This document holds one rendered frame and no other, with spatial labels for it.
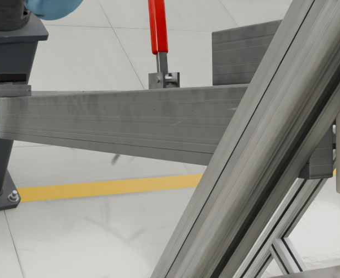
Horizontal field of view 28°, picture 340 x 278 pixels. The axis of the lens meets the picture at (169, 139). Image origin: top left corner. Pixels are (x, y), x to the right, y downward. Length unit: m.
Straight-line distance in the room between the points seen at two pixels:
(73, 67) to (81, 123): 1.63
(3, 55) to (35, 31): 0.09
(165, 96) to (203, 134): 0.07
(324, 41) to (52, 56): 2.08
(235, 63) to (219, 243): 0.17
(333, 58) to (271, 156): 0.07
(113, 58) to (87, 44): 0.10
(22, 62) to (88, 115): 0.85
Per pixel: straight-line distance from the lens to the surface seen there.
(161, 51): 0.68
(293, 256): 1.64
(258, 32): 0.55
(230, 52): 0.58
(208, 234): 0.47
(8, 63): 1.57
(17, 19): 1.52
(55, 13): 1.37
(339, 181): 0.45
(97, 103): 0.72
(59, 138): 0.83
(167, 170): 2.14
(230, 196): 0.44
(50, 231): 1.86
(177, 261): 0.51
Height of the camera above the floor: 1.42
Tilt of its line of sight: 39 degrees down
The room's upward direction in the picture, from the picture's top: 24 degrees clockwise
